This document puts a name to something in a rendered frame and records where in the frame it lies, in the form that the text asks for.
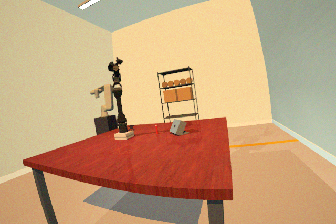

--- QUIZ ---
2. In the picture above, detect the beige flat panel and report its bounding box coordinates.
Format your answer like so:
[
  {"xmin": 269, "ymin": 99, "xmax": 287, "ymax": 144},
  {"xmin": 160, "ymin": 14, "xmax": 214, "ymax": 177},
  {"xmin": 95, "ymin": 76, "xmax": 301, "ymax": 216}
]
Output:
[{"xmin": 170, "ymin": 119, "xmax": 189, "ymax": 136}]

